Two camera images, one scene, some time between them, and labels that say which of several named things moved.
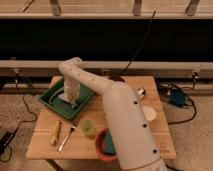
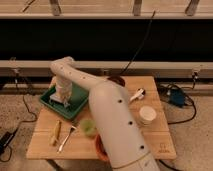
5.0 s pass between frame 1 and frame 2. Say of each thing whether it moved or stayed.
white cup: stayed
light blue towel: moved
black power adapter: stayed
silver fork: stayed
